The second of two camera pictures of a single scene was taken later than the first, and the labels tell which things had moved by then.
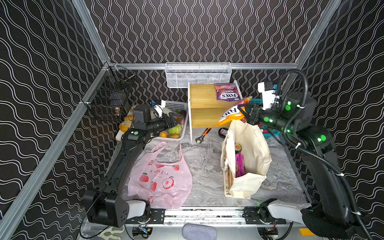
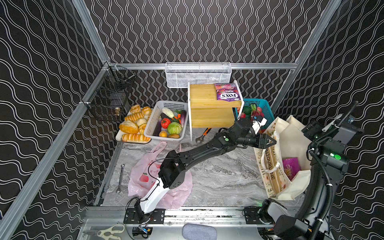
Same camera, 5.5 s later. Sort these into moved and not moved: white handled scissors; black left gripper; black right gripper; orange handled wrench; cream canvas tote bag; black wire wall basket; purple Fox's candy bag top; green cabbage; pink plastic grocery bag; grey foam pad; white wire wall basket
Moved: cream canvas tote bag; black right gripper; black left gripper
Not moved: orange handled wrench; pink plastic grocery bag; green cabbage; white handled scissors; black wire wall basket; white wire wall basket; grey foam pad; purple Fox's candy bag top
